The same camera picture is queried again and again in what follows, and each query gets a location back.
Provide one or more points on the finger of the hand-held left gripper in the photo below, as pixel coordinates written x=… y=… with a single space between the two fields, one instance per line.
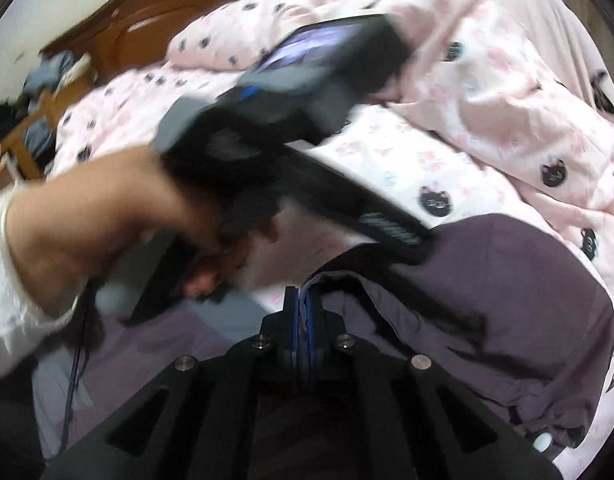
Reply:
x=387 y=230

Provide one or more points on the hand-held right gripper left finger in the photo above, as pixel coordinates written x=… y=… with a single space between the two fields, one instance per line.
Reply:
x=291 y=330

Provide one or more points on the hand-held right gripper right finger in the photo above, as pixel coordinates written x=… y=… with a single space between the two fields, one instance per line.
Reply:
x=314 y=330

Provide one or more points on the purple grey hooded jacket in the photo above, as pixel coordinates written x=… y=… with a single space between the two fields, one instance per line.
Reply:
x=512 y=310

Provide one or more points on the person's left forearm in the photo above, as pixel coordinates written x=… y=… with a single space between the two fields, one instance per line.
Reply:
x=52 y=245

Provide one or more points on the pile of blue dark clothes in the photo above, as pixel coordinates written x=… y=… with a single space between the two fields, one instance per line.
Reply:
x=47 y=72

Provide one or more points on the person's left hand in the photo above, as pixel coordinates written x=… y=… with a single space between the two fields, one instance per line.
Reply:
x=152 y=200

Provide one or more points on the brown wooden headboard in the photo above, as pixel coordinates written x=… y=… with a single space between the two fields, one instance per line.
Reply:
x=152 y=15

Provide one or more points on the pink cat print quilt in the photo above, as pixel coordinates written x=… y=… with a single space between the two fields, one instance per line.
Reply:
x=487 y=85

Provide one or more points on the white butterfly print pillow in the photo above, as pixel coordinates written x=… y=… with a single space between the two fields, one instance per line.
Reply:
x=557 y=35

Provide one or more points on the wooden chair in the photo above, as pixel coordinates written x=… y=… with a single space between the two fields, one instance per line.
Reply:
x=24 y=135

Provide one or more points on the person's black trouser leg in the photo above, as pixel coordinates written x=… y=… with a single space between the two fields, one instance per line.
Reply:
x=7 y=425

